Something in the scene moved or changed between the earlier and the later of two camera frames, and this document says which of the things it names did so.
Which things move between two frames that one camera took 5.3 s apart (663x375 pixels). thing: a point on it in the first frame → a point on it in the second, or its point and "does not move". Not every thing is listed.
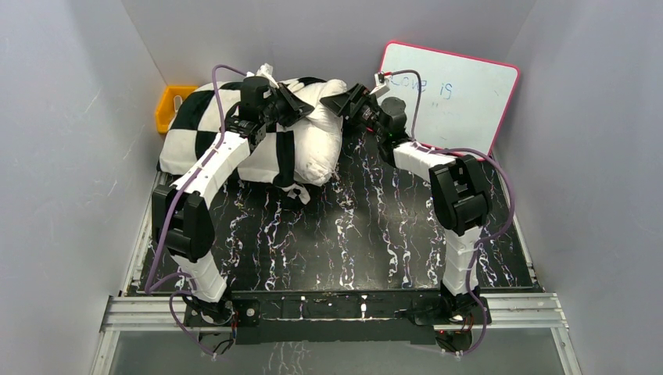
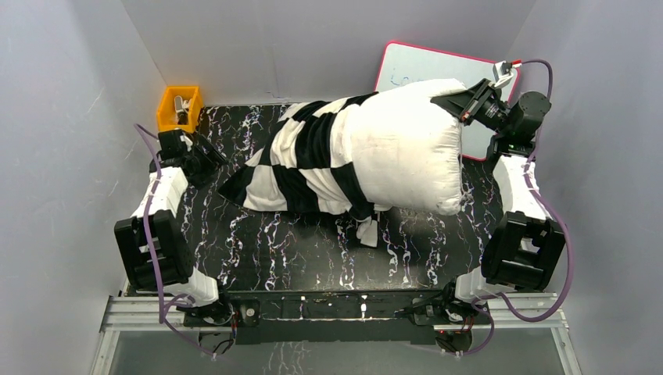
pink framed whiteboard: [463, 101] does not move
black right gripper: [340, 104] → [460, 102]
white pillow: [318, 137] → [405, 148]
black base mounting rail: [274, 318] does not move
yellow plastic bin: [166, 109] does not move
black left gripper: [282, 103] → [198, 157]
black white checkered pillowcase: [200, 114] → [296, 167]
